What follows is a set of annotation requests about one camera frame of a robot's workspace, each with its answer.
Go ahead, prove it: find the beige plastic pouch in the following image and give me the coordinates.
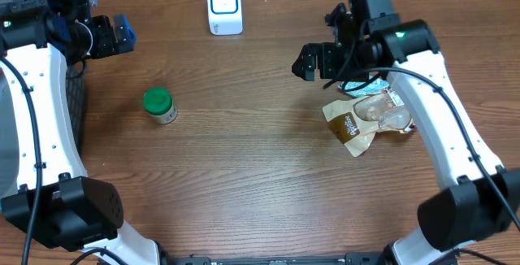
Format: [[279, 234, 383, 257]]
[[322, 89, 415, 157]]

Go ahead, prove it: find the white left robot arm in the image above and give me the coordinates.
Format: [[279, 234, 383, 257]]
[[1, 0, 168, 264]]

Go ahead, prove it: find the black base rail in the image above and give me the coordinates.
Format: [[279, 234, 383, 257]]
[[167, 253, 392, 265]]

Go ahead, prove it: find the green lid jar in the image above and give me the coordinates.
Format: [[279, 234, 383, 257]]
[[143, 88, 178, 124]]

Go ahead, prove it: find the grey plastic basket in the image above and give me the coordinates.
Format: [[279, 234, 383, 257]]
[[66, 66, 87, 154]]

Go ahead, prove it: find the teal wipes packet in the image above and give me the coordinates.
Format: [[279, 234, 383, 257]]
[[337, 76, 389, 98]]

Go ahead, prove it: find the white barcode scanner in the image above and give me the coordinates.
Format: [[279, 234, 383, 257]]
[[206, 0, 243, 36]]

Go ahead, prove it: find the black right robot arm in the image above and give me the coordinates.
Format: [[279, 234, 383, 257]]
[[292, 0, 519, 264]]

